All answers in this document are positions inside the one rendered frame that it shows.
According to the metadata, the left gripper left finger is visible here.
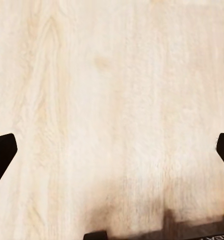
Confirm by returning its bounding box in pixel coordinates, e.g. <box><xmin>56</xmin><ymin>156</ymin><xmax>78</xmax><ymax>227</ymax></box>
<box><xmin>0</xmin><ymin>133</ymin><xmax>18</xmax><ymax>179</ymax></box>

